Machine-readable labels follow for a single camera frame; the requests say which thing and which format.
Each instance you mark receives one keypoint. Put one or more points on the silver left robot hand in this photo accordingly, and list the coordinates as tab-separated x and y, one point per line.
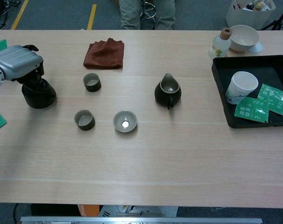
17	60

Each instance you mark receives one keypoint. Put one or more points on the black cast iron teapot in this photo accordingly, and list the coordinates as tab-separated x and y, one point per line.
38	100

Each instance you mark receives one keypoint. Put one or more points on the white robot base chassis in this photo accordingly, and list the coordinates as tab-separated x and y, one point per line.
136	210

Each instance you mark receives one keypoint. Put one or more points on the black equipment stand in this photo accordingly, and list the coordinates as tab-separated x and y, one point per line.
0	9

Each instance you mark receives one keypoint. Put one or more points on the dark green cylindrical teacup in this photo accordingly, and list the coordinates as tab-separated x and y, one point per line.
92	86
85	125

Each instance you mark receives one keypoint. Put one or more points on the brown folded cloth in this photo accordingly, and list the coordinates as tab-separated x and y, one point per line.
104	56

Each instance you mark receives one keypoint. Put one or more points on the grey-green ceramic tea strainer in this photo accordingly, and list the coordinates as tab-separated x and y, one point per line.
119	121

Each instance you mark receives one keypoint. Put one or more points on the person in khaki trousers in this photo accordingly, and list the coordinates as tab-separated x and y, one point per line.
128	14

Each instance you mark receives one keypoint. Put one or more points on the chrome stool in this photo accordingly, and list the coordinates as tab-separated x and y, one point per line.
147	11

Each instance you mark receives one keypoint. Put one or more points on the dark ceramic pouring pitcher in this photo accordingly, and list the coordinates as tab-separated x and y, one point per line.
162	98

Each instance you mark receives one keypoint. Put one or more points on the glass bottle with wooden cap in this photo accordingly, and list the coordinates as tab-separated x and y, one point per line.
219	44

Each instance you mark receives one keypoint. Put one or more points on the green-printed white paper cup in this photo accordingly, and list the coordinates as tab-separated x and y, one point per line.
237	91

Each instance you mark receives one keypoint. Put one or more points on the beige bowl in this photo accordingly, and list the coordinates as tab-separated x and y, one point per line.
244	37

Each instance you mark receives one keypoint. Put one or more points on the white storage bin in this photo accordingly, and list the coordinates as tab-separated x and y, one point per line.
249	18

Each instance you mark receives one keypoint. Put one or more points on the white saucer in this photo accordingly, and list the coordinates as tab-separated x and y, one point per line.
258	47

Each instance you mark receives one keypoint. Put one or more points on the black plastic tray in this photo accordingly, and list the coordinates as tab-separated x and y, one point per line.
272	70

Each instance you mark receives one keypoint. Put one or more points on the black tripod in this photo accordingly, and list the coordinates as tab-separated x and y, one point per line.
275	23

